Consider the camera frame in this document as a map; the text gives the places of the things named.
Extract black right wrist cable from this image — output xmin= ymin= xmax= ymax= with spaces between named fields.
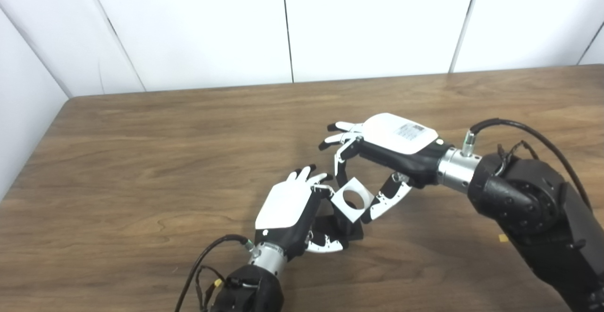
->
xmin=462 ymin=118 xmax=593 ymax=209

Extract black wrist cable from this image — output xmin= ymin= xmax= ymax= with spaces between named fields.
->
xmin=462 ymin=118 xmax=593 ymax=209
xmin=175 ymin=235 xmax=253 ymax=312

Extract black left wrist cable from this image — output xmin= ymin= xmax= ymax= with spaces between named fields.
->
xmin=175 ymin=235 xmax=253 ymax=312

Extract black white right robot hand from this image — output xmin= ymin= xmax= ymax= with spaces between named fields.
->
xmin=319 ymin=112 xmax=451 ymax=223

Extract black peg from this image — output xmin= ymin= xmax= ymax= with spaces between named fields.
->
xmin=314 ymin=211 xmax=365 ymax=245

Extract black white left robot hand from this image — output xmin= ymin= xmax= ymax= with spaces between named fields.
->
xmin=255 ymin=165 xmax=350 ymax=261

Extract white square piece with hole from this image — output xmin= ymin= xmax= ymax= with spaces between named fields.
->
xmin=330 ymin=176 xmax=369 ymax=223

